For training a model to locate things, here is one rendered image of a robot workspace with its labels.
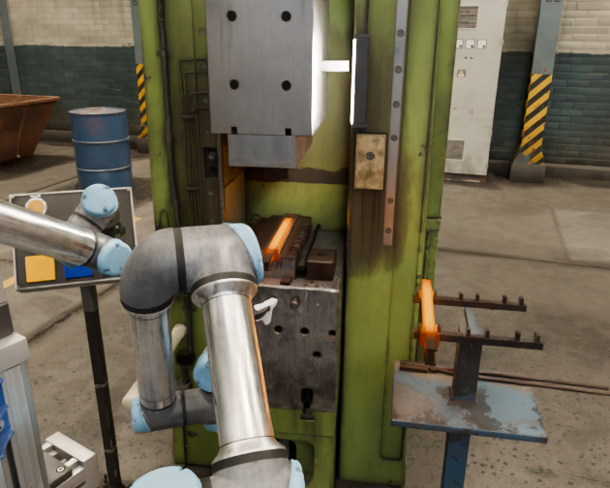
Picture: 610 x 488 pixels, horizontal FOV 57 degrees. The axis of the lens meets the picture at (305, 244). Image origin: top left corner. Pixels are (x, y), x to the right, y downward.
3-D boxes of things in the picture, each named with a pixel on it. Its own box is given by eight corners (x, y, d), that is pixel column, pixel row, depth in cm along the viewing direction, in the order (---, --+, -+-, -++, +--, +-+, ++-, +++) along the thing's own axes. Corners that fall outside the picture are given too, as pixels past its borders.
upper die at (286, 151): (294, 168, 165) (294, 136, 162) (228, 166, 168) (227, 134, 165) (312, 143, 205) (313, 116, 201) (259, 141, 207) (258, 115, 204)
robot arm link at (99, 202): (70, 205, 122) (93, 174, 125) (76, 216, 133) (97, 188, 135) (102, 225, 123) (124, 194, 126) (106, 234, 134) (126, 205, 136)
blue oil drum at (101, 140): (113, 200, 589) (104, 114, 559) (67, 196, 606) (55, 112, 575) (145, 187, 642) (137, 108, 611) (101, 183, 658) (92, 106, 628)
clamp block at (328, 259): (333, 281, 176) (333, 262, 174) (306, 280, 177) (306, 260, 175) (336, 266, 187) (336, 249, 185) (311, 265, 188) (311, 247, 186)
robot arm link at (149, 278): (106, 258, 90) (135, 450, 117) (176, 251, 92) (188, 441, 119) (106, 220, 99) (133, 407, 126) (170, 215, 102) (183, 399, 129)
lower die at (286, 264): (294, 279, 178) (294, 254, 175) (232, 275, 180) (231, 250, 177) (311, 235, 217) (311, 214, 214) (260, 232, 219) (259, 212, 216)
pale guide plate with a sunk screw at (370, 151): (382, 190, 176) (385, 135, 170) (353, 189, 177) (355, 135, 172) (382, 188, 178) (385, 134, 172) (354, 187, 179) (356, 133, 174)
